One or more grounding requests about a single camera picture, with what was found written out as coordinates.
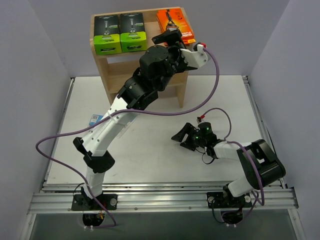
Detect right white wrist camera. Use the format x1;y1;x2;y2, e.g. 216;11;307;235
196;114;206;124

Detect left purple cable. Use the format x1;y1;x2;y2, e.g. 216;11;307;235
35;48;221;229

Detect orange Fusion box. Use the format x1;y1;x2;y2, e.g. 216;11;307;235
156;7;196;45

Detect blue razor blister middle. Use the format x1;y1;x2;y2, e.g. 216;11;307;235
117;120;135;138

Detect blue razor blister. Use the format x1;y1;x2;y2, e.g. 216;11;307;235
117;120;135;138
88;114;104;126

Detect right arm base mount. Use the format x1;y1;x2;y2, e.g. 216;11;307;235
206;191;252;209

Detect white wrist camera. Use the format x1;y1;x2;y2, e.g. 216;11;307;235
196;114;206;124
180;43;209;69

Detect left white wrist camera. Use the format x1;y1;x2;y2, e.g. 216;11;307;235
180;43;209;69

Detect blue razor blister left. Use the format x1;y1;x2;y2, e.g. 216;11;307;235
88;114;104;126

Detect aluminium frame rail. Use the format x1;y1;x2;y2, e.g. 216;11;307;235
28;181;299;214

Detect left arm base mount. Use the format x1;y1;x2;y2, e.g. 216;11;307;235
71;194;118;211

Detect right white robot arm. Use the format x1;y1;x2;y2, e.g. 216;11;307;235
171;122;286;198

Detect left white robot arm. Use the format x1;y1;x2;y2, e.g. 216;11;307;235
73;30;188;200

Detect green black razor box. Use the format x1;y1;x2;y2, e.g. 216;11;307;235
93;15;122;56
120;12;148;53

